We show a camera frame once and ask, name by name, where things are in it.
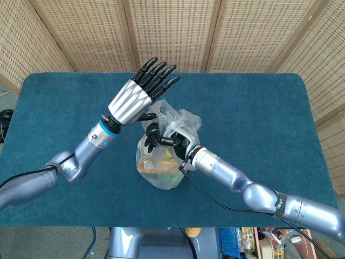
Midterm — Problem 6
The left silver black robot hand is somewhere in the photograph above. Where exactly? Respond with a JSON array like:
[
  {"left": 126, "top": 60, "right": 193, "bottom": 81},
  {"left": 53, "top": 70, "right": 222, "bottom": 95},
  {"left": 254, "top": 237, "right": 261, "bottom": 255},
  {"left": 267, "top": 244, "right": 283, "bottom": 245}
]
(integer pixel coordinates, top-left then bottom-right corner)
[{"left": 107, "top": 57, "right": 181, "bottom": 127}]

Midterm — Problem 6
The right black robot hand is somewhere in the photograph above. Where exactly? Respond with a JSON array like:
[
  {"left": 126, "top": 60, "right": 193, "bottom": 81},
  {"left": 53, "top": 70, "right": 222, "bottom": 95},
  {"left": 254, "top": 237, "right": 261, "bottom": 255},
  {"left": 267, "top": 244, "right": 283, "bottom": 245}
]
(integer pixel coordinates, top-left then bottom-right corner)
[{"left": 144, "top": 122, "right": 200, "bottom": 162}]

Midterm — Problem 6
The clear plastic shopping bag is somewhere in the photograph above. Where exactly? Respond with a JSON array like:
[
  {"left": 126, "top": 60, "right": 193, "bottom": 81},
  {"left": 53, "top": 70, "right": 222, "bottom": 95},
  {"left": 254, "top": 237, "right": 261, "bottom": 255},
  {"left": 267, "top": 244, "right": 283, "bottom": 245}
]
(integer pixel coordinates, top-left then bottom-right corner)
[{"left": 135, "top": 99, "right": 202, "bottom": 190}]

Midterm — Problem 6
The silver blue robot base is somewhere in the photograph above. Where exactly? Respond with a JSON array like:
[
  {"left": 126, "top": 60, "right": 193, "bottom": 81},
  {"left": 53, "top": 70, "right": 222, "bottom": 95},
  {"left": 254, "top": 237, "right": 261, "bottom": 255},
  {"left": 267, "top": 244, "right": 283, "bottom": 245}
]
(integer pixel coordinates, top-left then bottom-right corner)
[{"left": 107, "top": 227, "right": 224, "bottom": 259}]

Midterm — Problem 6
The gold foil snack box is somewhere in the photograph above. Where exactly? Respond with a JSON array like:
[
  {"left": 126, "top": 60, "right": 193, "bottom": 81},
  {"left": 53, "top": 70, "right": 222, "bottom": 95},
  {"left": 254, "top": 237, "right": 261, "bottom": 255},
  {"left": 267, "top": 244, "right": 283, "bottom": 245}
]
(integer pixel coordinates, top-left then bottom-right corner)
[{"left": 155, "top": 158, "right": 181, "bottom": 174}]

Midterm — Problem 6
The gold snack packet with label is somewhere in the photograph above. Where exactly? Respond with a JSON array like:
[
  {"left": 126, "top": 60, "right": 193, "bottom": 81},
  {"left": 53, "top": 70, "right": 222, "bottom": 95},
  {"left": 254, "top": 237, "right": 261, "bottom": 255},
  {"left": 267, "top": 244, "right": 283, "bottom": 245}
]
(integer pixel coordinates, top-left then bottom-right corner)
[{"left": 137, "top": 159, "right": 153, "bottom": 174}]

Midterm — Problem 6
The blue velvet tablecloth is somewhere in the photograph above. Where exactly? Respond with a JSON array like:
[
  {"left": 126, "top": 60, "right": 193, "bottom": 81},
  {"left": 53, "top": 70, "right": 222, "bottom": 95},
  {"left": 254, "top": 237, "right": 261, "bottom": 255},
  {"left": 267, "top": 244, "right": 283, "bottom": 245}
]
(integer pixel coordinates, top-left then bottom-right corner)
[{"left": 0, "top": 72, "right": 340, "bottom": 229}]

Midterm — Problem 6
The woven rattan folding screen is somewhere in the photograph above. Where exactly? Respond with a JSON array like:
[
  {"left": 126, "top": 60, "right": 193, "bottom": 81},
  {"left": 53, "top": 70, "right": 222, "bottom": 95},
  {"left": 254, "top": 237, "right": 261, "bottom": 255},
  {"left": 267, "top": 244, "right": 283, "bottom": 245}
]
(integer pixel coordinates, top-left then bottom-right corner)
[{"left": 0, "top": 0, "right": 345, "bottom": 195}]

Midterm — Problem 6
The yellow orange round object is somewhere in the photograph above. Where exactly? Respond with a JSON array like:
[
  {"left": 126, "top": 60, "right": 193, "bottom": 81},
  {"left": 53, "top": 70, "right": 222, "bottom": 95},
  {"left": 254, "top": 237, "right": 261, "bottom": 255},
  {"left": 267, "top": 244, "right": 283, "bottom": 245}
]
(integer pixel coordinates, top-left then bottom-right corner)
[{"left": 184, "top": 228, "right": 202, "bottom": 238}]

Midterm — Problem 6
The blue plastic basket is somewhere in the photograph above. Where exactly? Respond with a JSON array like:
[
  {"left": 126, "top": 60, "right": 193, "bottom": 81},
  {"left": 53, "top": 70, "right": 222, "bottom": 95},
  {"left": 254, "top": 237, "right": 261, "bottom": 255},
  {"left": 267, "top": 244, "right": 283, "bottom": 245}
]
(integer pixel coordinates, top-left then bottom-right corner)
[{"left": 219, "top": 227, "right": 242, "bottom": 259}]

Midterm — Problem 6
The pink plastic crate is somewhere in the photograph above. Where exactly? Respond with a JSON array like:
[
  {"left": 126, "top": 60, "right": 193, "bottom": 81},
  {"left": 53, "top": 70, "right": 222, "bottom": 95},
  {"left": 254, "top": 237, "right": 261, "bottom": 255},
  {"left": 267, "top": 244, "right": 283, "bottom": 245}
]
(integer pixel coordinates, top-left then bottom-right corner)
[{"left": 253, "top": 228, "right": 315, "bottom": 259}]

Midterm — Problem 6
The black device on floor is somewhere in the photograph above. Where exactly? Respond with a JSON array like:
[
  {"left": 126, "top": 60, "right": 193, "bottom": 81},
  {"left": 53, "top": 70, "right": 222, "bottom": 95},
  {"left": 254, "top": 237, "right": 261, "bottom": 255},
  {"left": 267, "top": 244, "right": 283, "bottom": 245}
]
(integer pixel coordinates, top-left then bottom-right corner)
[{"left": 0, "top": 109, "right": 15, "bottom": 144}]

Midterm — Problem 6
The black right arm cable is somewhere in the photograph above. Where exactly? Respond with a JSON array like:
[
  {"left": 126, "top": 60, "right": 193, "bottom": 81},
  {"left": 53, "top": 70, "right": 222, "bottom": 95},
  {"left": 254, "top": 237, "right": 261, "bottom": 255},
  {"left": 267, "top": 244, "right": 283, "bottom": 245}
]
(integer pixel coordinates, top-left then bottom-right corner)
[{"left": 178, "top": 160, "right": 335, "bottom": 259}]

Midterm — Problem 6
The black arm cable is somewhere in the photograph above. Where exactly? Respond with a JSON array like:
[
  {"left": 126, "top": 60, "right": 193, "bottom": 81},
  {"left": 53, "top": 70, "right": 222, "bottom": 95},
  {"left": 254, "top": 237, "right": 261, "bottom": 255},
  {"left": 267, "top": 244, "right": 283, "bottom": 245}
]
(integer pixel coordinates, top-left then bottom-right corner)
[
  {"left": 178, "top": 160, "right": 335, "bottom": 259},
  {"left": 0, "top": 153, "right": 75, "bottom": 189}
]

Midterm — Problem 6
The black base cable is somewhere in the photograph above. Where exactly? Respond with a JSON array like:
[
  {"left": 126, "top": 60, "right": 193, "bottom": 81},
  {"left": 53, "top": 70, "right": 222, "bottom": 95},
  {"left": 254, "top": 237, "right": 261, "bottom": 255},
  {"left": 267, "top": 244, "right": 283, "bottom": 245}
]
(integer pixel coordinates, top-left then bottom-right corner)
[{"left": 180, "top": 228, "right": 197, "bottom": 259}]

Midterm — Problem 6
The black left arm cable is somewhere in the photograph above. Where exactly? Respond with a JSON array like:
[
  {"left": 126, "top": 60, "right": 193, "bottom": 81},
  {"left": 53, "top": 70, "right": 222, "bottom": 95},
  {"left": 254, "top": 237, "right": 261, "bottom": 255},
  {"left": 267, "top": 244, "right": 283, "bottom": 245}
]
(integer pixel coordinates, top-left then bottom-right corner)
[{"left": 0, "top": 153, "right": 75, "bottom": 189}]

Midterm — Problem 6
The blue floor cable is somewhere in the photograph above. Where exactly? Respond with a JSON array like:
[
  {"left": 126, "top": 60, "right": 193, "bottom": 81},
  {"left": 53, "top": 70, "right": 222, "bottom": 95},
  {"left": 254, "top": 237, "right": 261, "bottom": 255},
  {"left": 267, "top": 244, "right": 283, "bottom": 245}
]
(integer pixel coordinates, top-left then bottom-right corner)
[{"left": 82, "top": 227, "right": 97, "bottom": 259}]

